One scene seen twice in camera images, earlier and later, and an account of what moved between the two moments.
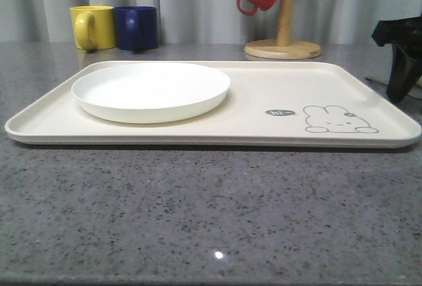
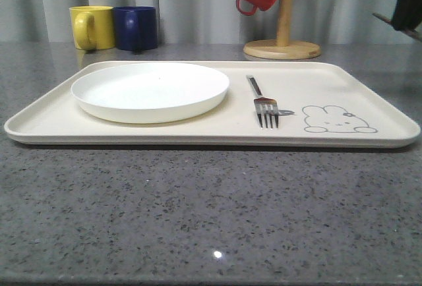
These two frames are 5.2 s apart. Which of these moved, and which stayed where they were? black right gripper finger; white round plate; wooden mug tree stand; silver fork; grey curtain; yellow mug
Moved: silver fork; black right gripper finger
Stayed: wooden mug tree stand; yellow mug; white round plate; grey curtain
